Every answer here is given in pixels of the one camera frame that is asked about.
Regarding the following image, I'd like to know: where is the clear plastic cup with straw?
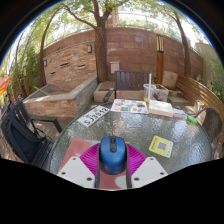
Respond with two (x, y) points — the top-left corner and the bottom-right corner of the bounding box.
(142, 73), (158, 104)

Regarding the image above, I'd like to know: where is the dark wooden slatted chair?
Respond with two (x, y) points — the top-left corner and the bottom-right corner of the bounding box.
(102, 69), (151, 103)

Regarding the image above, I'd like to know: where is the curved wooden slat bench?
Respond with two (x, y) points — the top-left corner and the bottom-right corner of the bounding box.
(175, 74), (224, 134)

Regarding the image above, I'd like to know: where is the small white blue booklet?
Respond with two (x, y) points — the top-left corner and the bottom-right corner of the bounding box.
(172, 108), (188, 120)

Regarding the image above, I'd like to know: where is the white license plate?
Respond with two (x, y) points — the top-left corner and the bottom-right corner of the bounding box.
(76, 104), (111, 129)

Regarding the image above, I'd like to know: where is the thick white book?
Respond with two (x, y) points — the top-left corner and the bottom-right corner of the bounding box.
(148, 99), (175, 118)

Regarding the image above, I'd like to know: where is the stone raised basin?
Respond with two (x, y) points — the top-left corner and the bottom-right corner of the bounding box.
(22, 75), (99, 118)

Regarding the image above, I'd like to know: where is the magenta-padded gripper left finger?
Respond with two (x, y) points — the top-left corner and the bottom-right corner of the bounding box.
(56, 142), (102, 190)

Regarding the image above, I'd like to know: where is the black slatted patio chair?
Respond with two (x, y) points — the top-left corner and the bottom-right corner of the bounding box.
(0, 99), (63, 168)

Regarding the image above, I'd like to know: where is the white wall box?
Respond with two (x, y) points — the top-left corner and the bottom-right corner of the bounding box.
(109, 60), (121, 75)

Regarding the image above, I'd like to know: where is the red floral mouse pad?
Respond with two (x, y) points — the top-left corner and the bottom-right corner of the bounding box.
(59, 138), (143, 191)

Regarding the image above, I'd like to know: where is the yellow square card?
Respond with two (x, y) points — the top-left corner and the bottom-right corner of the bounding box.
(148, 135), (174, 159)

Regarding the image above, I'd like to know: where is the wooden garden lamp post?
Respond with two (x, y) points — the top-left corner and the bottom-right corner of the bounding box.
(153, 28), (166, 85)

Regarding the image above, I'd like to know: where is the small green bottle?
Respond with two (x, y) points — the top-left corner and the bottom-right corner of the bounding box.
(186, 114), (199, 126)

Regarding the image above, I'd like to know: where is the concrete block step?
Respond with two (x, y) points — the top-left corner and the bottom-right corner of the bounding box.
(93, 80), (118, 103)

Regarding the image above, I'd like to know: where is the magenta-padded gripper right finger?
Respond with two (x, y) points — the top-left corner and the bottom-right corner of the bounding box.
(124, 143), (169, 190)

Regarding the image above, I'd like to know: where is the orange fabric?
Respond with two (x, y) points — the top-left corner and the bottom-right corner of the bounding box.
(0, 75), (13, 98)

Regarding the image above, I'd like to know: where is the slender tree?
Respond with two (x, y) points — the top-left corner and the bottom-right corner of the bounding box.
(173, 13), (193, 78)

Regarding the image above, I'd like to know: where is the blue and black computer mouse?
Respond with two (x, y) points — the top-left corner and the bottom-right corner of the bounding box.
(98, 135), (129, 176)

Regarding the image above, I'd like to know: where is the large forked tree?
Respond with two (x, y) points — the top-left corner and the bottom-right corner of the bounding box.
(61, 0), (121, 84)

